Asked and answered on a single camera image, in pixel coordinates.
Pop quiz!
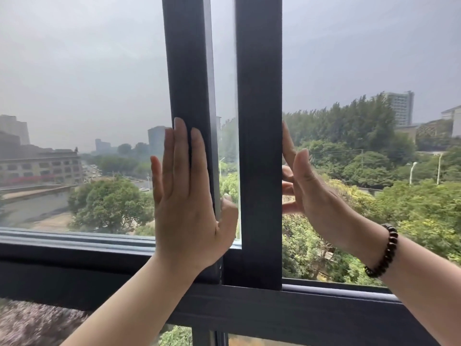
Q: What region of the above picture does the tall grey tower building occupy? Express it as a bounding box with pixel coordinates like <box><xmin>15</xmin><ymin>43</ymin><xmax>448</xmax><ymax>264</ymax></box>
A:
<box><xmin>385</xmin><ymin>91</ymin><xmax>415</xmax><ymax>127</ymax></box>

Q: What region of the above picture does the dark sliding window sash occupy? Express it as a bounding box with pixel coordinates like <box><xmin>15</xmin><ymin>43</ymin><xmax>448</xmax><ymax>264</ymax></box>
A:
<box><xmin>220</xmin><ymin>0</ymin><xmax>283</xmax><ymax>291</ymax></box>
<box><xmin>0</xmin><ymin>0</ymin><xmax>221</xmax><ymax>285</ymax></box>

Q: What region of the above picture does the pale building with flat roof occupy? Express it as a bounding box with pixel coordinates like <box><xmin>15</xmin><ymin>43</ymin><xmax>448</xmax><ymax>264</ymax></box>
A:
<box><xmin>441</xmin><ymin>105</ymin><xmax>461</xmax><ymax>138</ymax></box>

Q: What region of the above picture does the dark brown beaded bracelet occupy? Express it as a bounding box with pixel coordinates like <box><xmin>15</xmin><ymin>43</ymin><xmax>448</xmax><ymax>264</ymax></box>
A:
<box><xmin>364</xmin><ymin>223</ymin><xmax>399</xmax><ymax>279</ymax></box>

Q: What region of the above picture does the person's left forearm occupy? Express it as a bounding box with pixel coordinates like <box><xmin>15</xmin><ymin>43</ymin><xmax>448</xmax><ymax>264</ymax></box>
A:
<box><xmin>59</xmin><ymin>254</ymin><xmax>220</xmax><ymax>346</ymax></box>

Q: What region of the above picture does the person's right hand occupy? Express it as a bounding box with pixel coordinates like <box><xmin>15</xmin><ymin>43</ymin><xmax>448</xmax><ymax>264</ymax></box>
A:
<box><xmin>282</xmin><ymin>120</ymin><xmax>385</xmax><ymax>266</ymax></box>

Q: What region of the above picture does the wide brown low-rise building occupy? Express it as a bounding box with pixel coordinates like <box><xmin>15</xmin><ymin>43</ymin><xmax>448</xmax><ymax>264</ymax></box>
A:
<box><xmin>0</xmin><ymin>115</ymin><xmax>85</xmax><ymax>188</ymax></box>

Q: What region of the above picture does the person's right forearm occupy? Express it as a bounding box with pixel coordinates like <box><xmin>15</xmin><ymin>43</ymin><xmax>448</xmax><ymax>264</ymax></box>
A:
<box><xmin>355</xmin><ymin>227</ymin><xmax>461</xmax><ymax>346</ymax></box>

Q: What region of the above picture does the person's left hand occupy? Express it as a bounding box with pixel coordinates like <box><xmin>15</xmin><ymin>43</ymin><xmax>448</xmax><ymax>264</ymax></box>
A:
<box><xmin>150</xmin><ymin>117</ymin><xmax>239</xmax><ymax>276</ymax></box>

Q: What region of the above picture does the hazy grey block building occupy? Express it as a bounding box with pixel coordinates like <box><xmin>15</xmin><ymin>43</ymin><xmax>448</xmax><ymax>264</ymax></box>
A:
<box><xmin>147</xmin><ymin>125</ymin><xmax>170</xmax><ymax>160</ymax></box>

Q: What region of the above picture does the dark fixed window frame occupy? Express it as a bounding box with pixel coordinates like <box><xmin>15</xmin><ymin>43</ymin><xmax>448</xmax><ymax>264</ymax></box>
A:
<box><xmin>0</xmin><ymin>227</ymin><xmax>449</xmax><ymax>346</ymax></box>

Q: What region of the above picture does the large round green tree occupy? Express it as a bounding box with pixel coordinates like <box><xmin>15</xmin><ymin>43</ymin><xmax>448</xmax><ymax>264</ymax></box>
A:
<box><xmin>68</xmin><ymin>177</ymin><xmax>155</xmax><ymax>235</ymax></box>

